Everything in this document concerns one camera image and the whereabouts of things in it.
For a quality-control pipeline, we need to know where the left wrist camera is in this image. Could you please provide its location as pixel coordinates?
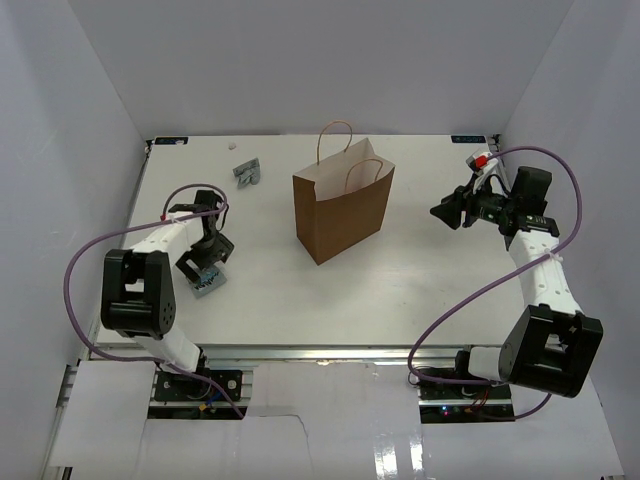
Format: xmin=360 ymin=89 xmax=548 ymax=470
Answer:
xmin=167 ymin=189 xmax=223 ymax=213

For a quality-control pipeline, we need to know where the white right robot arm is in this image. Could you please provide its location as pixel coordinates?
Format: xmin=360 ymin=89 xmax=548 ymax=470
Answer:
xmin=430 ymin=161 xmax=603 ymax=399

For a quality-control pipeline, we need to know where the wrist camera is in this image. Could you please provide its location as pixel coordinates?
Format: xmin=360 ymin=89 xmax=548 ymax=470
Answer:
xmin=167 ymin=189 xmax=223 ymax=213
xmin=466 ymin=150 xmax=498 ymax=194

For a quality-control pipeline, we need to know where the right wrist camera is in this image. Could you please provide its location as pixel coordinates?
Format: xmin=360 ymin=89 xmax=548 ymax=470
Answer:
xmin=466 ymin=150 xmax=498 ymax=194

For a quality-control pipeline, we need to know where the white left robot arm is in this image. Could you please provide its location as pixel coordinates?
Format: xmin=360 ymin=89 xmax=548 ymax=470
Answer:
xmin=100 ymin=185 xmax=234 ymax=399

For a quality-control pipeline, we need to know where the grey snack packet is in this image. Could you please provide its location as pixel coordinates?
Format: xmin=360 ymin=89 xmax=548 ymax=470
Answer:
xmin=232 ymin=157 xmax=261 ymax=189

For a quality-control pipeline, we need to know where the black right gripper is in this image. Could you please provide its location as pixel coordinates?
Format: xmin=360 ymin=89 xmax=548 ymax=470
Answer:
xmin=431 ymin=174 xmax=517 ymax=231

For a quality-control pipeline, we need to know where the brown paper bag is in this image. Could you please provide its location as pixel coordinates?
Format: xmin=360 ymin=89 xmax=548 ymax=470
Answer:
xmin=292 ymin=138 xmax=395 ymax=265

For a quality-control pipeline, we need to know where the grey Himalaya mints packet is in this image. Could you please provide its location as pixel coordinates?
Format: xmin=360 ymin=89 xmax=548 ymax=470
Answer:
xmin=191 ymin=266 xmax=227 ymax=298

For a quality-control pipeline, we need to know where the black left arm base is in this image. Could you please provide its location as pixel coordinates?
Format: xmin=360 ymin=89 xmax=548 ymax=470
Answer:
xmin=153 ymin=368 xmax=243 ymax=402

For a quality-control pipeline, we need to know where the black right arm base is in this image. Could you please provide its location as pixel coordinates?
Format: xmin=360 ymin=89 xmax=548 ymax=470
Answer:
xmin=408 ymin=373 xmax=515 ymax=425

